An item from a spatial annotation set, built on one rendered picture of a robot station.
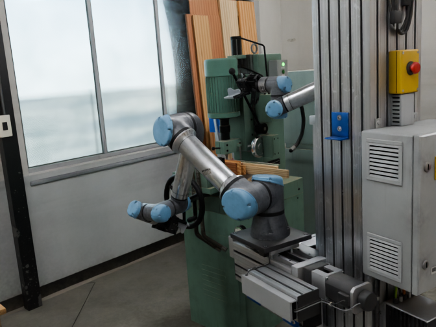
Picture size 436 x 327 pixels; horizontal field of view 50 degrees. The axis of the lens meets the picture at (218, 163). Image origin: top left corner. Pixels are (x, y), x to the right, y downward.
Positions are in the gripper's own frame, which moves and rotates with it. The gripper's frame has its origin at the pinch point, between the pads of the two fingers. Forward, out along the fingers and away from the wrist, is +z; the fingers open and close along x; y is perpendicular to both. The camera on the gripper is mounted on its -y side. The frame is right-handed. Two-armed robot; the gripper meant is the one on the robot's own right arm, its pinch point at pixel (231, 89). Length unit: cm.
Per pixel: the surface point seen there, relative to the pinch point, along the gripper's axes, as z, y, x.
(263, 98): -1.8, -18.6, -15.7
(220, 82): 7.3, 3.1, -2.0
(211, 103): 13.0, -4.5, 5.4
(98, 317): 84, -88, 110
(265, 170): -14.8, -37.5, 18.7
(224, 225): 2, -52, 47
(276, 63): -4.1, -8.9, -34.3
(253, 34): 124, -63, -169
